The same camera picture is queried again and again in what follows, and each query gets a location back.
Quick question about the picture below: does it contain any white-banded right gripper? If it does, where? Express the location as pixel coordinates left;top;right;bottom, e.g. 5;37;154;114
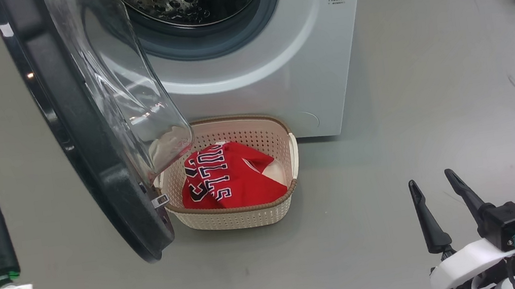
407;161;515;289

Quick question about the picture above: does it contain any black round glass washer door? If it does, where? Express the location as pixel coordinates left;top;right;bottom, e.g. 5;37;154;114
0;0;210;280

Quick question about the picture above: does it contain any red Bulls jersey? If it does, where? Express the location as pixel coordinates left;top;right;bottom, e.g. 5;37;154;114
175;135;290;215

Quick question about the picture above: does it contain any cream perforated laundry basket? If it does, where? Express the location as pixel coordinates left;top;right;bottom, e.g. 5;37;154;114
146;107;308;240

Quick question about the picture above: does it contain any white front-load washing machine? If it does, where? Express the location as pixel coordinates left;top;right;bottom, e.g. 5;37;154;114
79;0;387;167

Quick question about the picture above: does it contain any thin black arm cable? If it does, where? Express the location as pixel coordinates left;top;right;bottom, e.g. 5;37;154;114
503;255;515;289

